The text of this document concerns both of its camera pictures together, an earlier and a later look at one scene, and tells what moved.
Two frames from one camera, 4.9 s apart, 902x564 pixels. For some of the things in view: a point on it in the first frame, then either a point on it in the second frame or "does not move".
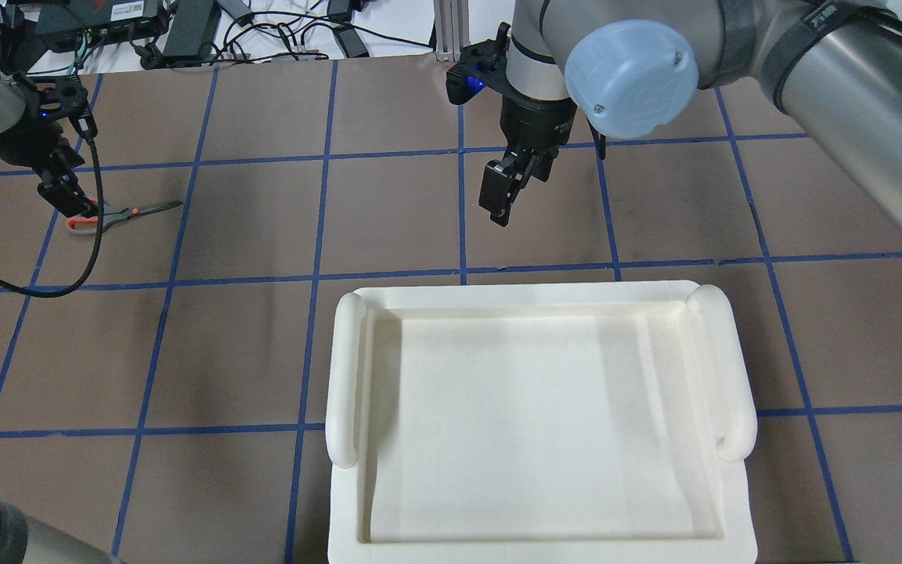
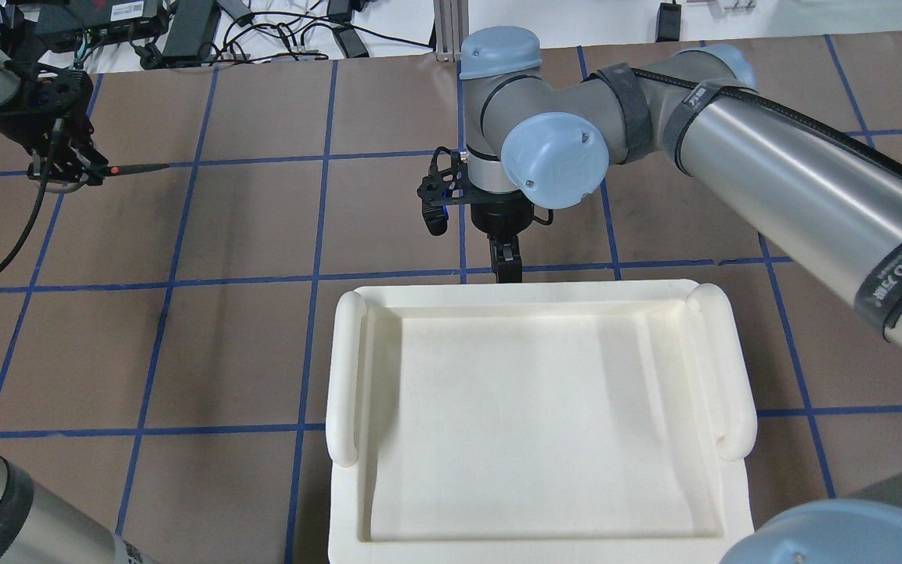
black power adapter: (193, 25) does not move
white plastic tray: (583, 422) does not move
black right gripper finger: (545, 157) -> (512, 270)
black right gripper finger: (501, 182) -> (497, 244)
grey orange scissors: (113, 215) -> (110, 171)
